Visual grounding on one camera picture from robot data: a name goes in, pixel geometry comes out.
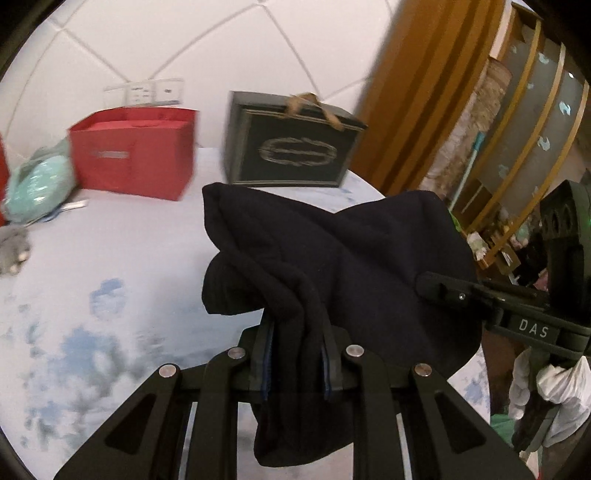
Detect wooden glass door cabinet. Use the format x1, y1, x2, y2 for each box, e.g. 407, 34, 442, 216
450, 0, 591, 280

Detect teal pole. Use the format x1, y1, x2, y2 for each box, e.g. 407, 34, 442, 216
449, 129, 486, 210

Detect white wall outlet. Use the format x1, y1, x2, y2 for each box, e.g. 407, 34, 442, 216
127, 80, 156, 103
154, 79, 186, 103

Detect teal plush in plastic bag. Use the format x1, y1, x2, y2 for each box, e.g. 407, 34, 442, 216
4, 138, 78, 227

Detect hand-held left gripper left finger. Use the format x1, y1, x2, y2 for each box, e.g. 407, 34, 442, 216
53, 318, 278, 480

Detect person's right hand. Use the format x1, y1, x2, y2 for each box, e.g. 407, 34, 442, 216
509, 349, 591, 448

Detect brown wooden panel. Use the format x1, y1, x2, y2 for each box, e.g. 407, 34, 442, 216
355, 0, 506, 197

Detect grey plush toy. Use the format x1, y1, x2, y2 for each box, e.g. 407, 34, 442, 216
0, 225, 32, 278

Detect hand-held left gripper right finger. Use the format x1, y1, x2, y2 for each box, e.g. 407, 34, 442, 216
320, 323, 534, 480

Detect red paper bag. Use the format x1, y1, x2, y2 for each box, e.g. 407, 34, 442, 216
68, 107, 200, 202

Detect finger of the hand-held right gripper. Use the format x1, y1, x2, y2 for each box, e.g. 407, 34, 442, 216
414, 271, 503, 320

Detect black gift bag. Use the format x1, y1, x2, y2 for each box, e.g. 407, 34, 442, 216
224, 90, 369, 188

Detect red bear embossed suitcase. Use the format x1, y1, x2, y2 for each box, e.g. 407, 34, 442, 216
0, 134, 11, 214

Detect black printed sweatshirt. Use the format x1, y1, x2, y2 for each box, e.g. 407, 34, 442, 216
201, 181, 484, 469

